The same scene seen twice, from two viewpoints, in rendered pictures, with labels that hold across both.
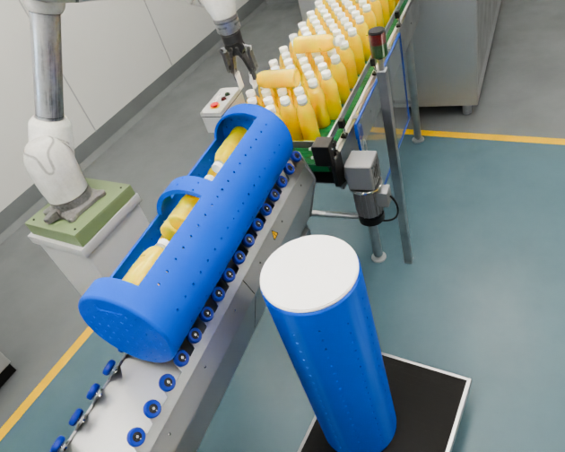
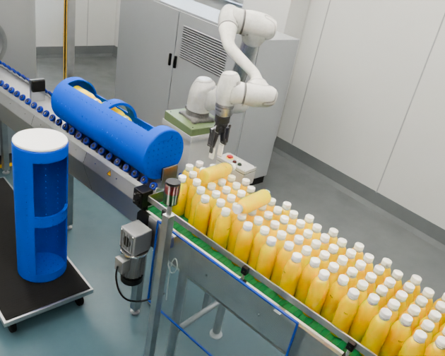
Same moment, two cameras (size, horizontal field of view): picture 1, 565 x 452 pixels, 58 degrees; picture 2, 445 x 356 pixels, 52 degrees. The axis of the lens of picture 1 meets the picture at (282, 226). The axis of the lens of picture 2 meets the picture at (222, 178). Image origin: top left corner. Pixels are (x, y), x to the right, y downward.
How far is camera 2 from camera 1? 2.98 m
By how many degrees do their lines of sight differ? 74
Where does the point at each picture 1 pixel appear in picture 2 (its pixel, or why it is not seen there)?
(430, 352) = (55, 343)
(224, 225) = (86, 116)
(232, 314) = (74, 148)
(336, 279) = (22, 140)
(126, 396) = not seen: hidden behind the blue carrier
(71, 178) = (190, 99)
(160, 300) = (59, 92)
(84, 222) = (172, 114)
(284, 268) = (51, 135)
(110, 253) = not seen: hidden behind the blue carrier
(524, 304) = not seen: outside the picture
